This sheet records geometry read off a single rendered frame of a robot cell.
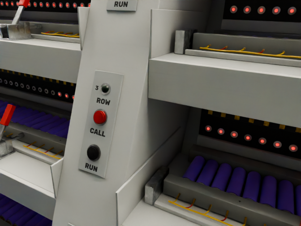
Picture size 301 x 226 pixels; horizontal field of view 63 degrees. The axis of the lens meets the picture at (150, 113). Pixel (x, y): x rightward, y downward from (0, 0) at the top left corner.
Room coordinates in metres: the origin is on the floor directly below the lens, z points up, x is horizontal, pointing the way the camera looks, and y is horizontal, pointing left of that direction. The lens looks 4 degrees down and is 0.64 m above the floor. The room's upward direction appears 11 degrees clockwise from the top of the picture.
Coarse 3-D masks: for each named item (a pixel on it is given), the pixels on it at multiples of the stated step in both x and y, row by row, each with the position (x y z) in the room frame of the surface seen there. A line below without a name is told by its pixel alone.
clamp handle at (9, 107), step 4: (8, 104) 0.40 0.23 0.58; (8, 108) 0.40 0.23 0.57; (12, 108) 0.40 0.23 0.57; (4, 112) 0.40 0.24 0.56; (8, 112) 0.40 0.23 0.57; (12, 112) 0.40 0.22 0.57; (4, 116) 0.40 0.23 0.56; (8, 116) 0.40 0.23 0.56; (4, 120) 0.40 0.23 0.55; (8, 120) 0.40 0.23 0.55; (4, 124) 0.39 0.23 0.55; (8, 124) 0.40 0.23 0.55; (0, 128) 0.40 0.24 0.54; (4, 128) 0.40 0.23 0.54; (0, 132) 0.39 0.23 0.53; (0, 136) 0.39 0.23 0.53
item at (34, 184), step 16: (16, 96) 0.60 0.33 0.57; (32, 96) 0.58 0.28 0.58; (16, 144) 0.43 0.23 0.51; (0, 160) 0.39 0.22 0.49; (16, 160) 0.39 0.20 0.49; (32, 160) 0.39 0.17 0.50; (0, 176) 0.36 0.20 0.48; (16, 176) 0.35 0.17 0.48; (32, 176) 0.35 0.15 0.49; (48, 176) 0.35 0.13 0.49; (0, 192) 0.38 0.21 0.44; (16, 192) 0.35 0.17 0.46; (32, 192) 0.33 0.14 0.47; (48, 192) 0.32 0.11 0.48; (32, 208) 0.34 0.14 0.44; (48, 208) 0.32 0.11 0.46
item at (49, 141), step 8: (0, 120) 0.47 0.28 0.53; (8, 128) 0.45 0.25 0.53; (16, 128) 0.44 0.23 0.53; (24, 128) 0.44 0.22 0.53; (32, 128) 0.44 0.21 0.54; (24, 136) 0.43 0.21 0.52; (32, 136) 0.42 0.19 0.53; (40, 136) 0.42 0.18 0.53; (48, 136) 0.42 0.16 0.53; (56, 136) 0.42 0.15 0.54; (32, 144) 0.43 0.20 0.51; (40, 144) 0.42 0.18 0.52; (48, 144) 0.41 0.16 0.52; (56, 144) 0.40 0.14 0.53; (64, 144) 0.39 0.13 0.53; (56, 152) 0.41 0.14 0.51
